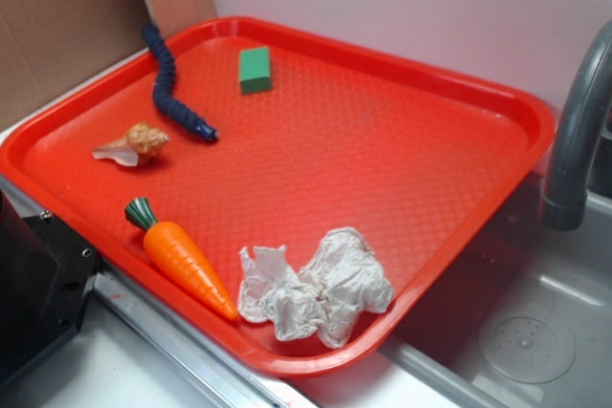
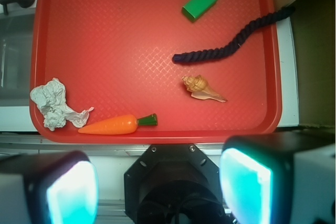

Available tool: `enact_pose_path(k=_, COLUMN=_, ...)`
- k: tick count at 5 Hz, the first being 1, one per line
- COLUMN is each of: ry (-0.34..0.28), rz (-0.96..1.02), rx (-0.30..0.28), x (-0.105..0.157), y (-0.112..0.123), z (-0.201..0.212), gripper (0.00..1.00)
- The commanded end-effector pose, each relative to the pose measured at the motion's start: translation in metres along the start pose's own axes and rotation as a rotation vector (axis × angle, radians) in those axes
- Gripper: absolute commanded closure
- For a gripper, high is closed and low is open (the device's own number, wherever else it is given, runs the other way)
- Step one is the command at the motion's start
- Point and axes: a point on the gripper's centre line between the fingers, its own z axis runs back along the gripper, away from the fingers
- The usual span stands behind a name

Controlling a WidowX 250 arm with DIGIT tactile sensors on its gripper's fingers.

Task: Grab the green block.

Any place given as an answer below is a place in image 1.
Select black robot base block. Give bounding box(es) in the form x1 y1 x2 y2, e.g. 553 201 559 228
1 196 98 391

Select green rectangular block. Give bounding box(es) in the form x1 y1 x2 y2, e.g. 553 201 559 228
238 47 273 95

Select red plastic tray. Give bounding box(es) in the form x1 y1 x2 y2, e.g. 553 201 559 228
1 17 555 376

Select crumpled white paper towel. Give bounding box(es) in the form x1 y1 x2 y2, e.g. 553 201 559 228
237 227 394 350

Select orange toy carrot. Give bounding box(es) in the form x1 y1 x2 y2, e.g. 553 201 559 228
124 197 239 321

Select tan plastic seashell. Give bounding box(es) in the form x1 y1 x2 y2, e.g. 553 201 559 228
92 122 169 167

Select dark blue flexible tube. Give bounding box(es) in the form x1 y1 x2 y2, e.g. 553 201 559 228
141 24 218 142

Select grey plastic sink basin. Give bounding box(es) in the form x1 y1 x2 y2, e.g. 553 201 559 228
382 177 611 407

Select grey sink faucet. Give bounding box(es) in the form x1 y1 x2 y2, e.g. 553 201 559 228
539 22 611 231

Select brown cardboard panel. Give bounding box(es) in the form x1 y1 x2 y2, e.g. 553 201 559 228
1 0 217 129

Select silver metal rail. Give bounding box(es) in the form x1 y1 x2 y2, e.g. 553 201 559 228
94 268 314 407

